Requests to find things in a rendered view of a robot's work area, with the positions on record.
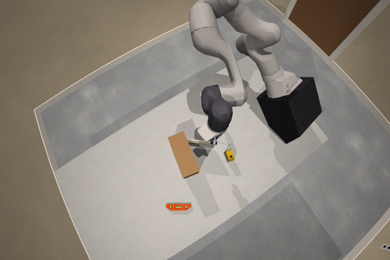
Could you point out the yellow tape measure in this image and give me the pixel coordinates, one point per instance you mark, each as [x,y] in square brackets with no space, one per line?
[229,155]

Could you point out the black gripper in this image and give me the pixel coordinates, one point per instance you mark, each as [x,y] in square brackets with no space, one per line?
[213,141]

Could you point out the orange spirit level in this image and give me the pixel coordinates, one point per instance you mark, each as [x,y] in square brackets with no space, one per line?
[178,206]

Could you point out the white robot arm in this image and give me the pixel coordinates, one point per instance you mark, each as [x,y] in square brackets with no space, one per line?
[218,100]

